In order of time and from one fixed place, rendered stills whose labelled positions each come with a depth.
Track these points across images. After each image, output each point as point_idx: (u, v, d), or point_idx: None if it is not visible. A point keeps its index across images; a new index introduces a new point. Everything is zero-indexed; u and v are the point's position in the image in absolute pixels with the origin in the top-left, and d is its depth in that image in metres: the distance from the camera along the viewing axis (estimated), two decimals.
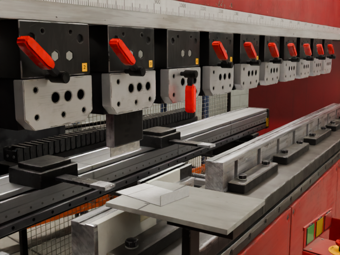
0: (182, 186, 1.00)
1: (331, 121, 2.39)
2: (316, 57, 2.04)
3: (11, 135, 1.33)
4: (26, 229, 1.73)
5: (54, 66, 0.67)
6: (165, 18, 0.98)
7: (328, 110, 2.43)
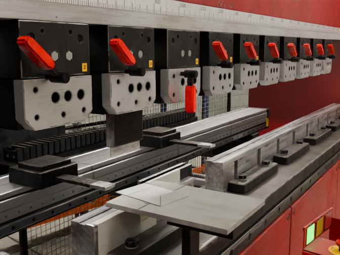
0: (182, 186, 1.00)
1: (331, 121, 2.39)
2: (316, 57, 2.04)
3: (11, 135, 1.33)
4: (26, 229, 1.73)
5: (54, 66, 0.67)
6: (165, 18, 0.98)
7: (328, 110, 2.43)
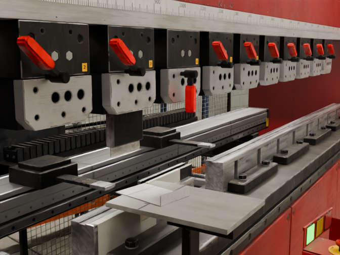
0: (182, 186, 1.00)
1: (331, 121, 2.39)
2: (316, 57, 2.04)
3: (11, 135, 1.33)
4: (26, 229, 1.73)
5: (54, 66, 0.67)
6: (165, 18, 0.98)
7: (328, 110, 2.43)
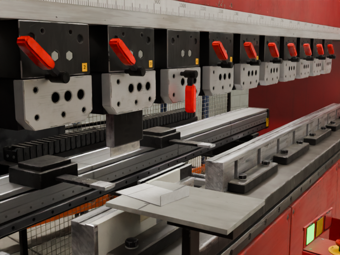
0: (182, 186, 1.00)
1: (331, 121, 2.39)
2: (316, 57, 2.04)
3: (11, 135, 1.33)
4: (26, 229, 1.73)
5: (54, 66, 0.67)
6: (165, 18, 0.98)
7: (328, 110, 2.43)
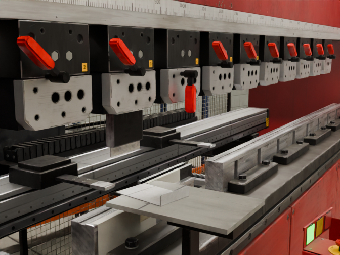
0: (182, 186, 1.00)
1: (331, 121, 2.39)
2: (316, 57, 2.04)
3: (11, 135, 1.33)
4: (26, 229, 1.73)
5: (54, 66, 0.67)
6: (165, 18, 0.98)
7: (328, 110, 2.43)
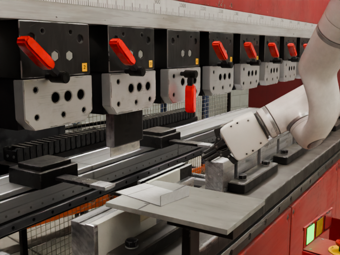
0: (182, 186, 1.00)
1: None
2: None
3: (11, 135, 1.33)
4: (26, 229, 1.73)
5: (54, 66, 0.67)
6: (165, 18, 0.98)
7: None
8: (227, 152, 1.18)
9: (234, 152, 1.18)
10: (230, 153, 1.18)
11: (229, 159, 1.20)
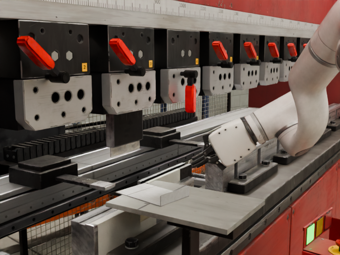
0: (182, 186, 1.00)
1: (331, 121, 2.39)
2: None
3: (11, 135, 1.33)
4: (26, 229, 1.73)
5: (54, 66, 0.67)
6: (165, 18, 0.98)
7: None
8: (215, 158, 1.19)
9: (222, 158, 1.18)
10: (218, 159, 1.19)
11: (217, 165, 1.20)
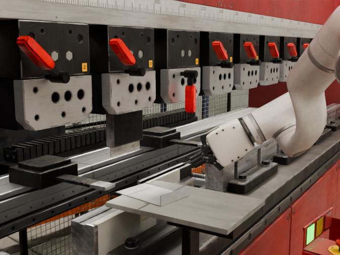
0: (182, 186, 1.00)
1: (331, 121, 2.39)
2: None
3: (11, 135, 1.33)
4: (26, 229, 1.73)
5: (54, 66, 0.67)
6: (165, 18, 0.98)
7: (328, 110, 2.43)
8: (213, 158, 1.19)
9: (219, 158, 1.19)
10: (216, 160, 1.19)
11: (215, 165, 1.21)
